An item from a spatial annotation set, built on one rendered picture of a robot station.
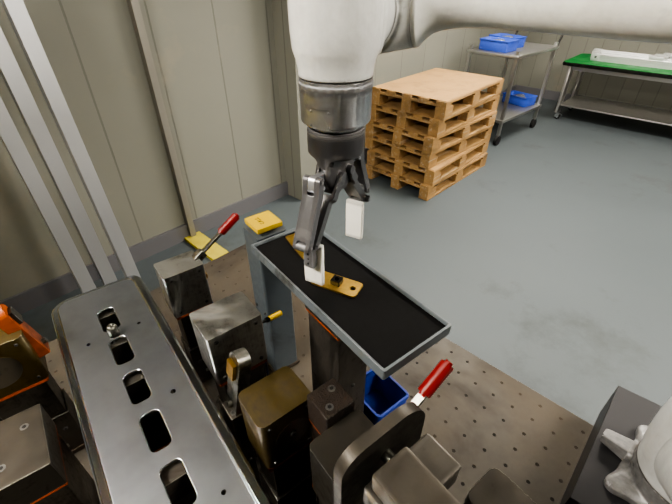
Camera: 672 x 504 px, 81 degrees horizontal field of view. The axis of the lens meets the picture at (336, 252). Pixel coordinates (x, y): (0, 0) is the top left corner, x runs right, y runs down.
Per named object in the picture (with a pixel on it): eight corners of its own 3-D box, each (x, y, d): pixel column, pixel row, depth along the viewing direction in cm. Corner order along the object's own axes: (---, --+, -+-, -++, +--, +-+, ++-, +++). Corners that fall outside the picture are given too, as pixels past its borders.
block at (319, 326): (312, 424, 95) (303, 281, 69) (338, 406, 99) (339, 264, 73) (337, 457, 89) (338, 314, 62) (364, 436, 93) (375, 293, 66)
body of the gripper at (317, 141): (325, 111, 55) (326, 172, 60) (293, 128, 49) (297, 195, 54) (375, 118, 52) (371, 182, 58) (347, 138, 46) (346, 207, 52)
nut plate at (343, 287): (309, 283, 67) (309, 277, 66) (320, 270, 69) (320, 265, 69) (354, 298, 63) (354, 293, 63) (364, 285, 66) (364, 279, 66)
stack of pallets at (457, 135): (424, 145, 435) (434, 66, 388) (487, 164, 394) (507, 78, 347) (360, 176, 371) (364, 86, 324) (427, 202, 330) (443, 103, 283)
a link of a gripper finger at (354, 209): (345, 199, 64) (347, 197, 65) (345, 235, 68) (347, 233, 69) (362, 203, 63) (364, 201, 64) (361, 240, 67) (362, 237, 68)
